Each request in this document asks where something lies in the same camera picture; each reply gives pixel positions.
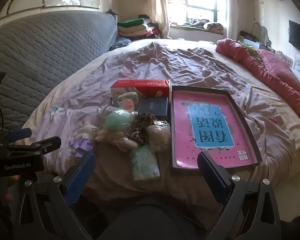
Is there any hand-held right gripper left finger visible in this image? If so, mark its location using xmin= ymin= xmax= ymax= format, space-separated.
xmin=11 ymin=152 xmax=110 ymax=240

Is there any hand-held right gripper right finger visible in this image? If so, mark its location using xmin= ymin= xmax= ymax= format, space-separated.
xmin=197 ymin=151 xmax=283 ymax=240

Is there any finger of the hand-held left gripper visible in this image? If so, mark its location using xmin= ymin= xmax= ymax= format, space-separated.
xmin=6 ymin=136 xmax=62 ymax=157
xmin=0 ymin=127 xmax=32 ymax=145

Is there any plush doll with purple dress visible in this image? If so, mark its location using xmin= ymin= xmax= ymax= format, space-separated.
xmin=71 ymin=122 xmax=97 ymax=157

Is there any cream plush toy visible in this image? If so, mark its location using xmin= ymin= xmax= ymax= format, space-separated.
xmin=94 ymin=129 xmax=138 ymax=152

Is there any dark box tray pink bottom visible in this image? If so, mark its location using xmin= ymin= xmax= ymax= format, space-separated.
xmin=169 ymin=85 xmax=263 ymax=175

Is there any mint green towel packet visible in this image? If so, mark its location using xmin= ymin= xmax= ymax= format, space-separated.
xmin=129 ymin=145 xmax=160 ymax=181

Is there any green plush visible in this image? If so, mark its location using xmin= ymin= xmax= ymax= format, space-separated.
xmin=100 ymin=106 xmax=138 ymax=133

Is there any leopard print scarf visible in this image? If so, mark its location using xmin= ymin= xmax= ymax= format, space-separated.
xmin=126 ymin=113 xmax=157 ymax=145

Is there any pink soft item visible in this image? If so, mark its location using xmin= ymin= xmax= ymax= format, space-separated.
xmin=112 ymin=92 xmax=138 ymax=112

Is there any grey quilted headboard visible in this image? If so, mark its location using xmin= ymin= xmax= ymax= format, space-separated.
xmin=0 ymin=11 xmax=118 ymax=140

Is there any dark blue box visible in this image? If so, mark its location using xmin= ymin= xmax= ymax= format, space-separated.
xmin=137 ymin=97 xmax=169 ymax=120

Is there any bed with cream sheet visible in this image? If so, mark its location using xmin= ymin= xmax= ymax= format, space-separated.
xmin=22 ymin=39 xmax=300 ymax=205

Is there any red tissue box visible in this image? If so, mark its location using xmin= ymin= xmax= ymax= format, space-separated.
xmin=110 ymin=79 xmax=170 ymax=110

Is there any lilac bedsheet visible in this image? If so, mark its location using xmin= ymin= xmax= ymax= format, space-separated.
xmin=22 ymin=41 xmax=298 ymax=205

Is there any dark blue patterned pillow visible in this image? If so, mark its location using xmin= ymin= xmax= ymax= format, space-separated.
xmin=109 ymin=37 xmax=132 ymax=52

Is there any pink quilt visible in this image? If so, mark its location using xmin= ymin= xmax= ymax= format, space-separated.
xmin=216 ymin=38 xmax=300 ymax=115

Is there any green cloth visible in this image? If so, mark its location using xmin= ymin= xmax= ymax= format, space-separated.
xmin=237 ymin=40 xmax=263 ymax=63

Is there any cluttered side table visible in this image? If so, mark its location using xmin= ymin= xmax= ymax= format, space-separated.
xmin=237 ymin=22 xmax=275 ymax=53

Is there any stack of folded clothes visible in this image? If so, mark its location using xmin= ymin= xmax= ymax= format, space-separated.
xmin=117 ymin=14 xmax=163 ymax=40

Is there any bedding on window sill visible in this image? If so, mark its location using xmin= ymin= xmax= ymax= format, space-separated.
xmin=182 ymin=19 xmax=224 ymax=33

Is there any cream curtain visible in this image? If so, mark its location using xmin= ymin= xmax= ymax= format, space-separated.
xmin=146 ymin=0 xmax=170 ymax=39
xmin=225 ymin=0 xmax=243 ymax=40

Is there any black wall television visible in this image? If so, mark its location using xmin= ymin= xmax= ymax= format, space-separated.
xmin=289 ymin=20 xmax=300 ymax=55

